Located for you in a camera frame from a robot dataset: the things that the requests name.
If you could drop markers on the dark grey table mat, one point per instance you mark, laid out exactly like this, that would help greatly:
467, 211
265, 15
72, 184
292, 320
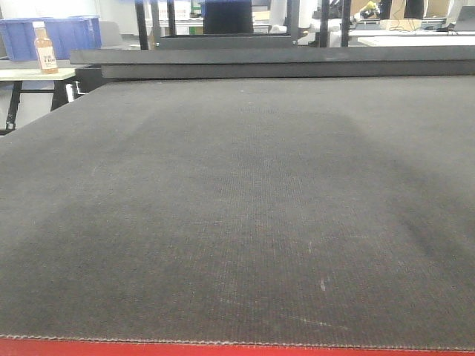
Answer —
295, 212

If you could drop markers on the cardboard box in background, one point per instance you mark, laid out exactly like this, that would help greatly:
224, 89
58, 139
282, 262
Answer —
407, 24

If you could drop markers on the white side table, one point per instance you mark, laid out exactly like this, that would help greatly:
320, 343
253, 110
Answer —
20, 72

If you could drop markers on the orange juice bottle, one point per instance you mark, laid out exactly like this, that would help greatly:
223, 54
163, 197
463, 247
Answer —
44, 49

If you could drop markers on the black foam board stack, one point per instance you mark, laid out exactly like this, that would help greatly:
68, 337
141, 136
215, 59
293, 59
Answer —
280, 63

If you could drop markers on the blue crate in background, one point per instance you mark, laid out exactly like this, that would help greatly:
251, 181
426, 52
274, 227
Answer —
67, 34

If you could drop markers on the black metal frame rack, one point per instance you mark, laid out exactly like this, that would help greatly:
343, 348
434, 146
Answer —
228, 25

